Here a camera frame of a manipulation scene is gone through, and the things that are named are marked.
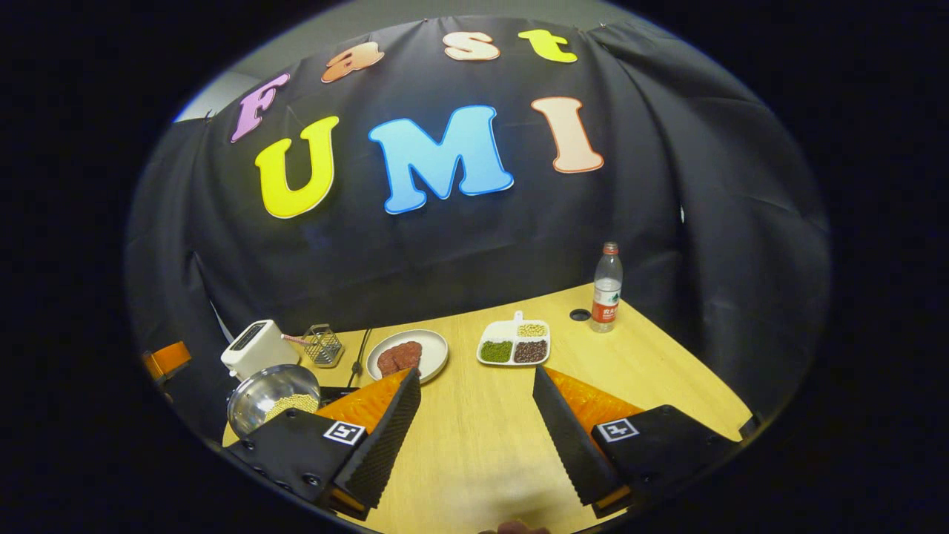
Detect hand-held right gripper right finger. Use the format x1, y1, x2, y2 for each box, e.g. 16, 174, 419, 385
532, 365, 742, 518

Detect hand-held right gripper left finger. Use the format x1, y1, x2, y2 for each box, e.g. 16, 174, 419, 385
222, 369, 422, 520

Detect stainless steel pot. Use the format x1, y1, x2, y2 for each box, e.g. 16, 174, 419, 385
227, 363, 322, 440

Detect pile of yellow soybeans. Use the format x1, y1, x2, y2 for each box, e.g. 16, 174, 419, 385
263, 393, 320, 423

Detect white toaster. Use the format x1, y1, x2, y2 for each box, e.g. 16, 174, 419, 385
220, 320, 301, 383

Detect white oval plate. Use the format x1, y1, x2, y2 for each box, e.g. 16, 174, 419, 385
366, 329, 450, 385

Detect white divided dish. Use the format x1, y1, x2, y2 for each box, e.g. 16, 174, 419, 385
476, 311, 552, 367

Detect clear water bottle red label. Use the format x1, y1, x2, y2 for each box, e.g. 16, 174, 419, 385
590, 242, 624, 334

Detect black power cable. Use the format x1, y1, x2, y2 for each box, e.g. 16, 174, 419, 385
348, 329, 373, 388

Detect small wire basket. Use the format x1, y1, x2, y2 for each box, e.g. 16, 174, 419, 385
302, 324, 345, 369

